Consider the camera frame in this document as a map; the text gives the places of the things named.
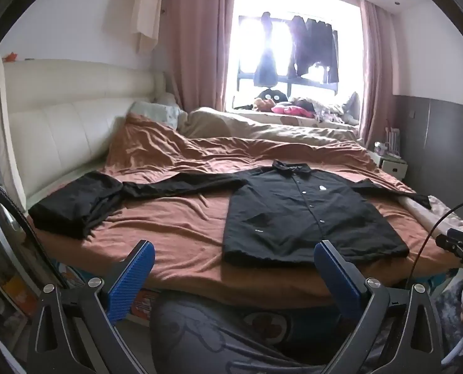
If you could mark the hanging dark trousers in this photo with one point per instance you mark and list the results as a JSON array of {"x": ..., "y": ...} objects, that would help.
[{"x": 266, "y": 62}]

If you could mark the black button-up shirt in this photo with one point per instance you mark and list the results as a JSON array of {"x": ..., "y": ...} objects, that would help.
[{"x": 293, "y": 218}]

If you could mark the pink plush cushion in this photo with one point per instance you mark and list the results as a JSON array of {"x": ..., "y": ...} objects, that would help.
[{"x": 293, "y": 110}]

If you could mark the black round plush toy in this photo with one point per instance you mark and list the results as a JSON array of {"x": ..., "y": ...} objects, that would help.
[{"x": 272, "y": 95}]

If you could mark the white bedside cabinet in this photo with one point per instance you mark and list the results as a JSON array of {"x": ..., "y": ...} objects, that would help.
[{"x": 393, "y": 167}]

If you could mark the pink curtain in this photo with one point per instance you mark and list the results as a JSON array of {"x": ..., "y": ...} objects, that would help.
[
  {"x": 200, "y": 46},
  {"x": 375, "y": 78}
]

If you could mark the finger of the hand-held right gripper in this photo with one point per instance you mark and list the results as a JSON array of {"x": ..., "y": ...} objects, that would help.
[{"x": 455, "y": 239}]

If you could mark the white pillow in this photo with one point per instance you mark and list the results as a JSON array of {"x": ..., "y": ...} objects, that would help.
[{"x": 166, "y": 98}]

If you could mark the pale printed sheet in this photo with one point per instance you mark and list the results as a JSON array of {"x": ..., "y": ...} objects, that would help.
[{"x": 441, "y": 207}]

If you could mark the beige duvet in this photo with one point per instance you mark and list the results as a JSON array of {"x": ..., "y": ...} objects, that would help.
[{"x": 262, "y": 128}]

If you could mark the white ribbed box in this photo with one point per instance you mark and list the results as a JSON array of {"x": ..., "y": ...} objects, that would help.
[{"x": 392, "y": 140}]

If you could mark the pale blue printed pillow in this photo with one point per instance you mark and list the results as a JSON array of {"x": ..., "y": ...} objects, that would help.
[{"x": 161, "y": 115}]

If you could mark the cartoon printed bed sheet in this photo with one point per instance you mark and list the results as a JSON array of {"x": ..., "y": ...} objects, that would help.
[{"x": 268, "y": 325}]

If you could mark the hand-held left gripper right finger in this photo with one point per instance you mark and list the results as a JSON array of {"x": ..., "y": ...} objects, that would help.
[{"x": 338, "y": 284}]

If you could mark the brown plush toy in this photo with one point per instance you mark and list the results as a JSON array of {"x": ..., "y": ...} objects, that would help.
[{"x": 262, "y": 105}]

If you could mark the small orange toy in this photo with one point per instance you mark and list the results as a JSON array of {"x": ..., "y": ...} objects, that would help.
[{"x": 11, "y": 57}]

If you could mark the cream padded headboard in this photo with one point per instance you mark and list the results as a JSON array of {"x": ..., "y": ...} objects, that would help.
[{"x": 71, "y": 117}]

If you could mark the orange box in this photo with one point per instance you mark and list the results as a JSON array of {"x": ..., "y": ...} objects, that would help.
[{"x": 17, "y": 290}]

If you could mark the folded black garment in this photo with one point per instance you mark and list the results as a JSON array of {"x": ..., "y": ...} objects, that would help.
[{"x": 67, "y": 206}]

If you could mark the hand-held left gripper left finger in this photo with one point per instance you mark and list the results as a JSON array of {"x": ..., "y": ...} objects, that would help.
[{"x": 132, "y": 280}]

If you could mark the hanging dark jacket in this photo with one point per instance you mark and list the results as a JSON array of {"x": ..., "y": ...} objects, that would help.
[{"x": 317, "y": 46}]

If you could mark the pile of loose clothes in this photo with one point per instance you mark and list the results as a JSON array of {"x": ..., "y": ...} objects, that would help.
[{"x": 332, "y": 111}]

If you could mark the brown blanket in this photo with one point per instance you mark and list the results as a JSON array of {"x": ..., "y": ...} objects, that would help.
[{"x": 176, "y": 210}]

